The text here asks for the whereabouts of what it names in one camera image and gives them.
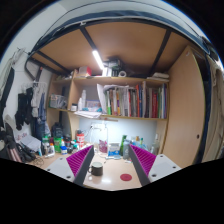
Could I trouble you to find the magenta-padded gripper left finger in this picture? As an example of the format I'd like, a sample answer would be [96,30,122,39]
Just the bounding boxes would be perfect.
[44,144,96,187]

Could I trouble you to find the red and white canister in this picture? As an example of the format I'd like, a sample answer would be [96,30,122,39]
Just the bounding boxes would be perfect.
[76,132,86,150]

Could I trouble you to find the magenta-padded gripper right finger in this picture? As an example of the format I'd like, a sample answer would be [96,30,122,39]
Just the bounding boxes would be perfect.
[128,143,183,187]

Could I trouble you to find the blue and white tissue box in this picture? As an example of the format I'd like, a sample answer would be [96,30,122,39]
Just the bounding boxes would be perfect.
[108,142,121,158]

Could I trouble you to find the flat round red coaster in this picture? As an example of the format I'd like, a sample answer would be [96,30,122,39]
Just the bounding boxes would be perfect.
[119,173,133,182]

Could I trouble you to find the magenta snack pouch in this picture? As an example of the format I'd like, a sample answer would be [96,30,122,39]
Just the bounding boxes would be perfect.
[98,139,109,154]

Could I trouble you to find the hanging clothes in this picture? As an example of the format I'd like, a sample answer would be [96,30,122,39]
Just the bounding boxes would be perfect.
[14,82,48,132]

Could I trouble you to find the wooden shelf unit with books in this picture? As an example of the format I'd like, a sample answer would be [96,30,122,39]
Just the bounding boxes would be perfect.
[46,68,171,155]

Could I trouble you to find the black mug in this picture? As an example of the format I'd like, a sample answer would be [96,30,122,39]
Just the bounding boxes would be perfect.
[87,161,104,177]

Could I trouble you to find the white ceiling light bar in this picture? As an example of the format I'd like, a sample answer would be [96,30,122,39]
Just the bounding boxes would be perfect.
[91,49,105,71]

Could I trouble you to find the tall clear glass bottle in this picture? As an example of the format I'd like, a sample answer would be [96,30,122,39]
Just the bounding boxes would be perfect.
[151,133,161,156]

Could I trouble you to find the green plastic bottle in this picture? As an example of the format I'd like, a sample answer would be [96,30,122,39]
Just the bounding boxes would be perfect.
[119,134,128,156]

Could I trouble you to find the grey shaker bottle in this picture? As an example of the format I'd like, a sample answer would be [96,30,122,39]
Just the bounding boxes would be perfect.
[122,140,131,160]

